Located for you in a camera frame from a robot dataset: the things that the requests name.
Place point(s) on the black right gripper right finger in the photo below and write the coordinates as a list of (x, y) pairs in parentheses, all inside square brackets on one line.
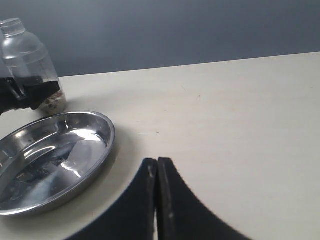
[(181, 215)]

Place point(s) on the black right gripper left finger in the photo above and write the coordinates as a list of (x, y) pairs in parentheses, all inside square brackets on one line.
[(132, 215)]

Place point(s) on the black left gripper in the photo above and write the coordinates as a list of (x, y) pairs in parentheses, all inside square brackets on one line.
[(25, 92)]

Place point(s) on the clear plastic bottle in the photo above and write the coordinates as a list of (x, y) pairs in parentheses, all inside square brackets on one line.
[(25, 56)]

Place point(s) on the round stainless steel plate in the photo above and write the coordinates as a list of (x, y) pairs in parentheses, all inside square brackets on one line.
[(50, 161)]

